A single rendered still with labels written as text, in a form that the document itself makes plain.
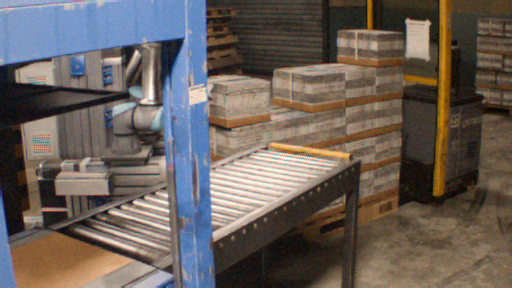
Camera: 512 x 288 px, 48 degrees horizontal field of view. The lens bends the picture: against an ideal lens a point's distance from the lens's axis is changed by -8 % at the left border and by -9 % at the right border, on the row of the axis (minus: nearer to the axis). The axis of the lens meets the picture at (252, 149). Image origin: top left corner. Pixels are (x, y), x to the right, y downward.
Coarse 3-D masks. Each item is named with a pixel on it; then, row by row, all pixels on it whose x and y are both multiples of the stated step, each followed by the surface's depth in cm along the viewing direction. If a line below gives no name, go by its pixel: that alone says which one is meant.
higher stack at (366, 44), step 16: (352, 32) 407; (368, 32) 400; (384, 32) 404; (352, 48) 409; (368, 48) 398; (384, 48) 397; (400, 48) 407; (352, 64) 416; (384, 80) 401; (400, 80) 411; (384, 112) 407; (400, 112) 419; (384, 144) 413; (400, 144) 424; (384, 176) 421; (384, 208) 427
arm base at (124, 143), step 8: (120, 136) 284; (128, 136) 284; (136, 136) 288; (112, 144) 288; (120, 144) 284; (128, 144) 284; (136, 144) 287; (112, 152) 287; (120, 152) 284; (128, 152) 284; (136, 152) 287
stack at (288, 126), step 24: (288, 120) 354; (312, 120) 366; (336, 120) 380; (360, 120) 394; (216, 144) 348; (240, 144) 336; (264, 144) 346; (288, 144) 358; (360, 144) 398; (360, 192) 407; (336, 216) 396; (360, 216) 412; (312, 240) 386; (240, 264) 352
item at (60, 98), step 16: (0, 96) 158; (16, 96) 152; (32, 96) 155; (48, 96) 154; (64, 96) 153; (80, 96) 151; (96, 96) 150; (112, 96) 146; (128, 96) 151; (0, 112) 134; (16, 112) 133; (32, 112) 128; (48, 112) 130; (64, 112) 134; (0, 128) 119
